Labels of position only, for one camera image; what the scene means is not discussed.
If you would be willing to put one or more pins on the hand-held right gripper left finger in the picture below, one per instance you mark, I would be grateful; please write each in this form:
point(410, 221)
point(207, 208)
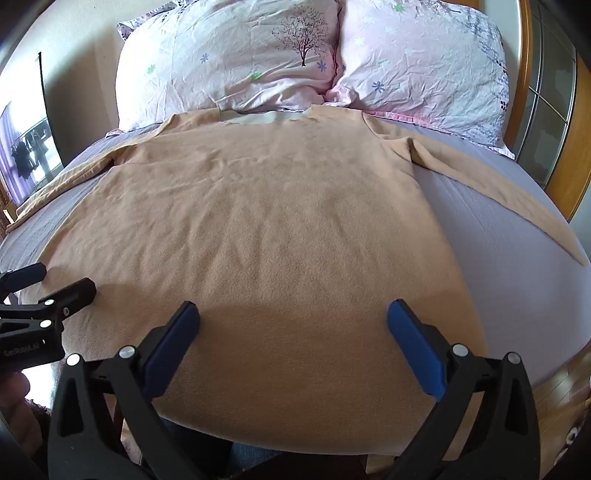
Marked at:
point(171, 339)

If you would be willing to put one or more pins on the window with purple curtain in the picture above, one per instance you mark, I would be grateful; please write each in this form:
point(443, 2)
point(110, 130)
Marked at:
point(30, 147)

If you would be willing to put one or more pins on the pink floral pillow with tree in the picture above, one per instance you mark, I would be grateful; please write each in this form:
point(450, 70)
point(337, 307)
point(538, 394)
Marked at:
point(226, 60)

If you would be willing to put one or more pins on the wooden glass-panel headboard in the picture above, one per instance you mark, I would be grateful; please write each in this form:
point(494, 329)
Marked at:
point(554, 106)

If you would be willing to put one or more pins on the beige long-sleeved shirt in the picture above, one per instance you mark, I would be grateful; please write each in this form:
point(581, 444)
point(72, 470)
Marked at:
point(258, 240)

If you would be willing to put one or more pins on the person's left hand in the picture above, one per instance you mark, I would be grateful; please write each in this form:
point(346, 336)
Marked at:
point(16, 410)

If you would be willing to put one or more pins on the purple bed sheet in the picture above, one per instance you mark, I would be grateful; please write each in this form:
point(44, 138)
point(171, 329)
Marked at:
point(498, 258)

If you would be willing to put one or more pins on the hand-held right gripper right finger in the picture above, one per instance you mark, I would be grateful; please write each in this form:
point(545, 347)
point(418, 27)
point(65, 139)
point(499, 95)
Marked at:
point(415, 350)

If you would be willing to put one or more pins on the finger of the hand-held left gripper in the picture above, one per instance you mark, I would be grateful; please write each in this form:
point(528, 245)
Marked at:
point(76, 291)
point(25, 276)

